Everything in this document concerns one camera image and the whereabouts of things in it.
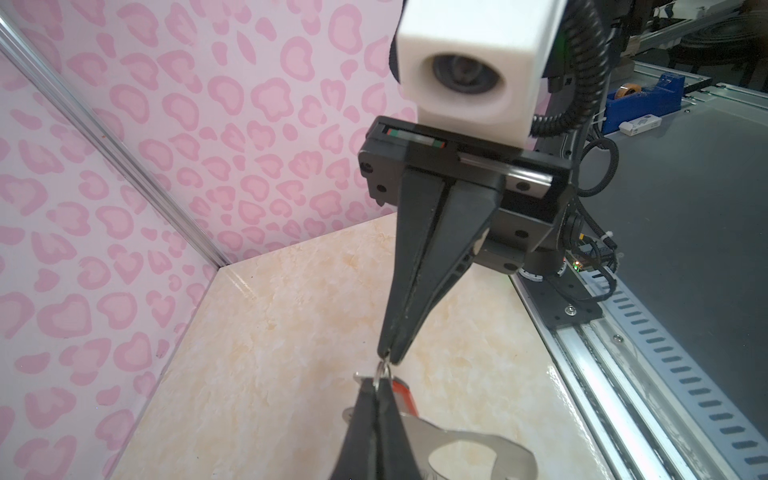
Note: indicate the blue tape dispenser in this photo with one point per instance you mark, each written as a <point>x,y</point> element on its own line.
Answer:
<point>631,101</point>

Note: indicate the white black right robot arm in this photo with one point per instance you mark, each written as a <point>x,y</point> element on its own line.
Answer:
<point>573,88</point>

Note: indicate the small white box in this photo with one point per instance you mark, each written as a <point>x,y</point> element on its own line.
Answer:
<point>640,125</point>

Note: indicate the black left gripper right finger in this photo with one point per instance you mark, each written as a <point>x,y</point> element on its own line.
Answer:
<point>394,457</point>

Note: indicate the aluminium corner frame post right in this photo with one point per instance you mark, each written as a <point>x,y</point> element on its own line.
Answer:
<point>26,57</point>

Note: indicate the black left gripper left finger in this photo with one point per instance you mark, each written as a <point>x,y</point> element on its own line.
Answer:
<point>358,456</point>

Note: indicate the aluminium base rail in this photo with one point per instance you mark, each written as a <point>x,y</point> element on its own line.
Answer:
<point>652,410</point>

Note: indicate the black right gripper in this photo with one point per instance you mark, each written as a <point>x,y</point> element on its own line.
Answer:
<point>519,196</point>

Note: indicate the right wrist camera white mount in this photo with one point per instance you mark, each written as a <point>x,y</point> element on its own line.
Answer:
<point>475,67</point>

